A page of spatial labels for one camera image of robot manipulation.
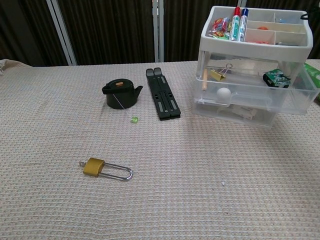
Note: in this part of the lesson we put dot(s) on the gold binder clip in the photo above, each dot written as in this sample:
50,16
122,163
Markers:
217,74

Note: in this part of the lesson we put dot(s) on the green cylindrical can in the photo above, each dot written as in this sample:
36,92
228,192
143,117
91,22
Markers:
313,73

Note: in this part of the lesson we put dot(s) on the black teapot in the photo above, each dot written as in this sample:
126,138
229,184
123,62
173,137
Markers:
121,96

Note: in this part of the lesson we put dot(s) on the blue whiteboard marker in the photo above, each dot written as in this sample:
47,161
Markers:
243,27

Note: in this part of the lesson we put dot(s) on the black folding laptop stand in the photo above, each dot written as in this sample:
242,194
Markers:
163,97

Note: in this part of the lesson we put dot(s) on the clear plastic drawer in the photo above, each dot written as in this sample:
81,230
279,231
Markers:
207,115
262,100

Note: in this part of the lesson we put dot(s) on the colourful paper clips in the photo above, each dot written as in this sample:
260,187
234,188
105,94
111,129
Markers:
218,24

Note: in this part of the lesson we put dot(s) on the red whiteboard marker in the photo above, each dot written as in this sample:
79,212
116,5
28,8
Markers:
234,26

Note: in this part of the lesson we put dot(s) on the blue candy packet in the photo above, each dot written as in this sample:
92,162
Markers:
228,23

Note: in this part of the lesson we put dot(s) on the small white ball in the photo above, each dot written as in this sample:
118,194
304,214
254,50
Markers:
223,94

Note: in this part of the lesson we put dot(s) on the small green candy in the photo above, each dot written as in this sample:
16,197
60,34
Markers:
134,119

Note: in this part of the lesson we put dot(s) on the brass padlock with key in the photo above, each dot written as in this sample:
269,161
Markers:
93,167

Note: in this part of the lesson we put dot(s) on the black folding screen grey frames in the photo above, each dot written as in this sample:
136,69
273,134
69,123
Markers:
112,30

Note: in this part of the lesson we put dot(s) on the beige woven tablecloth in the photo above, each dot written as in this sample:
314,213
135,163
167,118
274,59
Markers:
150,175

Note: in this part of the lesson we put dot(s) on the wooden stick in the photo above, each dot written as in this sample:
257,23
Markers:
205,80

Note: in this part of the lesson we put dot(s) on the red candy packet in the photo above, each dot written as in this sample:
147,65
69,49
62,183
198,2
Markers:
258,42

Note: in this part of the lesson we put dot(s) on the white plastic drawer organizer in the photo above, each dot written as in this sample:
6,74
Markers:
250,47

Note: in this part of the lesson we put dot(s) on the black binder clip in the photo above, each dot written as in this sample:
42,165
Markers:
280,44

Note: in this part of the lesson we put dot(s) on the orange round toy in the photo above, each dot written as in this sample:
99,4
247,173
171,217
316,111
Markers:
263,28

